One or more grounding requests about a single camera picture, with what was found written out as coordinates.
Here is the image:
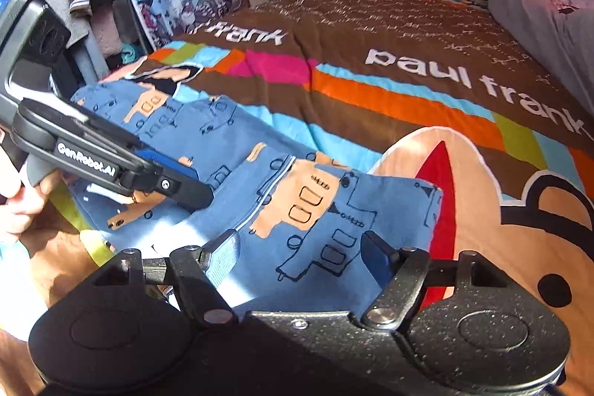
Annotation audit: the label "grey duvet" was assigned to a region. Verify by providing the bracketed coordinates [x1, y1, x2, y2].
[488, 0, 594, 69]

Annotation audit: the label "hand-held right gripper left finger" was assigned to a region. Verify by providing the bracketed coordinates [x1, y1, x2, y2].
[92, 230, 241, 329]

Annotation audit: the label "brown striped printed bedspread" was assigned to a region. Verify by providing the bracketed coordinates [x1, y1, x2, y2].
[0, 0, 594, 396]

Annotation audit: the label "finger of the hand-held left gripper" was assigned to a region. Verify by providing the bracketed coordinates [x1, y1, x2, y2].
[132, 148, 196, 181]
[116, 166, 215, 212]

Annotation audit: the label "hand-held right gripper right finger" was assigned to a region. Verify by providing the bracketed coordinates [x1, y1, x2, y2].
[360, 231, 513, 329]

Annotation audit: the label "blue car-print pants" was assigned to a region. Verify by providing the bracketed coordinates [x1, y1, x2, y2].
[69, 78, 444, 319]

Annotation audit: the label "teal cloth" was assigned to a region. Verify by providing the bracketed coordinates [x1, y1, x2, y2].
[118, 43, 146, 65]

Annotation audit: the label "person's left hand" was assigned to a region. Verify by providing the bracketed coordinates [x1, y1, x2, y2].
[0, 148, 66, 246]

